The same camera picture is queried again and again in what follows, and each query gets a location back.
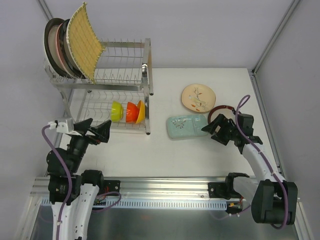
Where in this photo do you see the beige oval floral plate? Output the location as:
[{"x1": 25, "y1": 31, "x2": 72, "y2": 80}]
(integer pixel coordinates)
[{"x1": 181, "y1": 84, "x2": 217, "y2": 113}]

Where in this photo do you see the teal square plate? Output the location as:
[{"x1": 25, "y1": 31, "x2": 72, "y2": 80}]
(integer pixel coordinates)
[{"x1": 166, "y1": 114, "x2": 208, "y2": 140}]

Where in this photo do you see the cream plate dark patterned rim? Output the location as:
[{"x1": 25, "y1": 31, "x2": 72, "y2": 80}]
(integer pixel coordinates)
[{"x1": 59, "y1": 19, "x2": 85, "y2": 79}]

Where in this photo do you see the pink and cream floral plate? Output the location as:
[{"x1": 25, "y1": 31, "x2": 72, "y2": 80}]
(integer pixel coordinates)
[{"x1": 55, "y1": 24, "x2": 73, "y2": 77}]

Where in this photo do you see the yellow woven bamboo mat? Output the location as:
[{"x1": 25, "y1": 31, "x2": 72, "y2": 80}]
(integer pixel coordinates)
[{"x1": 66, "y1": 2, "x2": 105, "y2": 84}]

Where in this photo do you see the cream plate with metallic rim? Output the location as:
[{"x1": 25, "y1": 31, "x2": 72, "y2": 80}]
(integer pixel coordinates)
[{"x1": 43, "y1": 18, "x2": 70, "y2": 78}]

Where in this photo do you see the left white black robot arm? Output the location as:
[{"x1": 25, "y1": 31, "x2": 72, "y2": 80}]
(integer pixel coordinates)
[{"x1": 41, "y1": 118, "x2": 112, "y2": 240}]

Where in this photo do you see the steel two-tier dish rack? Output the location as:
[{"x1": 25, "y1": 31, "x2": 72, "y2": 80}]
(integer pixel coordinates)
[{"x1": 44, "y1": 38, "x2": 154, "y2": 135}]

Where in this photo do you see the cream plate with red rim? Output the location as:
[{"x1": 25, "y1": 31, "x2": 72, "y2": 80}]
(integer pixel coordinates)
[{"x1": 207, "y1": 105, "x2": 236, "y2": 124}]

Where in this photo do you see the lime green bowl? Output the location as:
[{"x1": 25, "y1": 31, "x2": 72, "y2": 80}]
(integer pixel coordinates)
[{"x1": 110, "y1": 101, "x2": 124, "y2": 122}]

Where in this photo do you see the red orange bowl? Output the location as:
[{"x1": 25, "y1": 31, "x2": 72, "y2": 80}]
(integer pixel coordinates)
[{"x1": 125, "y1": 102, "x2": 140, "y2": 123}]

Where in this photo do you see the yellow orange bowl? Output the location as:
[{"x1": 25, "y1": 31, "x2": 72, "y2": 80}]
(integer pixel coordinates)
[{"x1": 135, "y1": 100, "x2": 146, "y2": 124}]

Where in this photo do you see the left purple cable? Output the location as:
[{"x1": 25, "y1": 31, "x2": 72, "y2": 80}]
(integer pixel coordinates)
[{"x1": 41, "y1": 124, "x2": 122, "y2": 240}]

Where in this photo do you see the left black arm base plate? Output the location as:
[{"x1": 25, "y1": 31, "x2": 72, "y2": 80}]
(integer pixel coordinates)
[{"x1": 99, "y1": 179, "x2": 121, "y2": 195}]

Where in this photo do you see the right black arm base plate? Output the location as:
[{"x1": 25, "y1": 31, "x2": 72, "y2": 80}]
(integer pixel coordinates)
[{"x1": 207, "y1": 182, "x2": 227, "y2": 199}]

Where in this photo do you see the aluminium mounting rail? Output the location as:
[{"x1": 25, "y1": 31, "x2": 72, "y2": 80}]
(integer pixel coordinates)
[{"x1": 29, "y1": 176, "x2": 301, "y2": 203}]

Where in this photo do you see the white slotted cable duct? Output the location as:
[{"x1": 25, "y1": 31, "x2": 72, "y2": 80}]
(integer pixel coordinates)
[{"x1": 39, "y1": 197, "x2": 228, "y2": 210}]

